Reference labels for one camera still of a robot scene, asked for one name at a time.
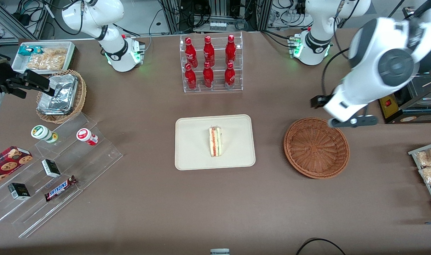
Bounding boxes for triangular sandwich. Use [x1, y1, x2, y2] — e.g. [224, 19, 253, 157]
[208, 125, 223, 158]

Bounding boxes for brown wicker basket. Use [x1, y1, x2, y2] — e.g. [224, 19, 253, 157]
[283, 117, 350, 179]

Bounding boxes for light wicker basket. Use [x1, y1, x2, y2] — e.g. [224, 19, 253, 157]
[36, 69, 87, 124]

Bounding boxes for beige plastic tray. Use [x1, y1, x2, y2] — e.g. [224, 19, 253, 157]
[175, 114, 256, 171]

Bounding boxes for white rectangular bin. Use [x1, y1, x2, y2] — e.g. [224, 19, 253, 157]
[11, 41, 76, 74]

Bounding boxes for clear bag of chips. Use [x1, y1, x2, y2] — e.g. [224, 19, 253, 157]
[26, 47, 68, 71]

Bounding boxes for silver foil packs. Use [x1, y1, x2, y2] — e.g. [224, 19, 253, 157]
[37, 74, 78, 115]

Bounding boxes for teal snack packet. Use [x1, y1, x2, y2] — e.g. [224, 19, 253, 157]
[18, 46, 43, 57]

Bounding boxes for green capped small bottle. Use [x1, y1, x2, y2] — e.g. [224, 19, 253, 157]
[31, 125, 59, 144]

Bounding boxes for black food warmer appliance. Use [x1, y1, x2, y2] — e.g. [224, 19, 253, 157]
[378, 5, 431, 124]

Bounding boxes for red capped small bottle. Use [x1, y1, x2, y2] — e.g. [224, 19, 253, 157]
[76, 128, 99, 146]

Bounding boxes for red plaid cookie box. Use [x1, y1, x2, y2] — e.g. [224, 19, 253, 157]
[0, 146, 33, 189]

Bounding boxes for small black carton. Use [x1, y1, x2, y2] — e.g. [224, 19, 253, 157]
[41, 159, 62, 178]
[7, 182, 31, 201]

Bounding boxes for red cola bottle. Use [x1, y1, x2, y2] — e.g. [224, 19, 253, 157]
[203, 35, 216, 68]
[225, 34, 237, 66]
[202, 61, 214, 89]
[184, 37, 199, 68]
[224, 62, 236, 89]
[184, 63, 197, 90]

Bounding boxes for clear acrylic bottle rack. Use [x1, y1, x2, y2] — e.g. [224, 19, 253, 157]
[179, 32, 243, 94]

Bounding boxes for clear acrylic stepped shelf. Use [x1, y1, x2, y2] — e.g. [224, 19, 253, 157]
[0, 113, 124, 238]

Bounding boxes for snickers chocolate bar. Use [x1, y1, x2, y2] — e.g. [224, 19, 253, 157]
[44, 175, 78, 202]

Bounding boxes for metal wire rack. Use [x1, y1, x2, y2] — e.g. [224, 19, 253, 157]
[408, 141, 431, 217]

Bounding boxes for black cable loop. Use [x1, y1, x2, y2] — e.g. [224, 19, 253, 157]
[295, 238, 347, 255]

